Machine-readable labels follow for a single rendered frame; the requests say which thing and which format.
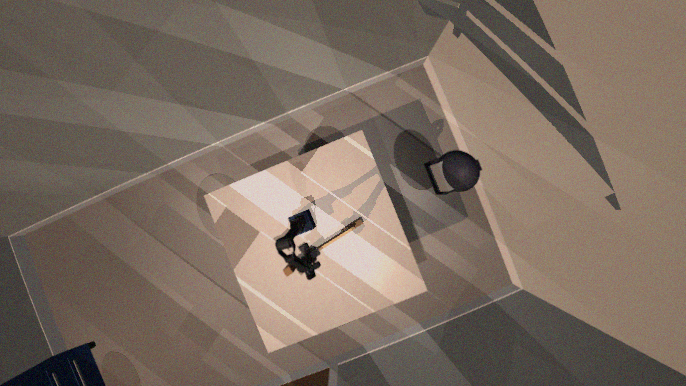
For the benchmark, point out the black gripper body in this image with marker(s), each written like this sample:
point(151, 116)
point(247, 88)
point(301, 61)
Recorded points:
point(303, 248)

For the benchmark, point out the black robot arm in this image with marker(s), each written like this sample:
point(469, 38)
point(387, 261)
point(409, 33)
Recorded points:
point(304, 264)

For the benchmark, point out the brown wooden rail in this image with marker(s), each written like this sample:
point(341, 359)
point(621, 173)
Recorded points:
point(336, 238)

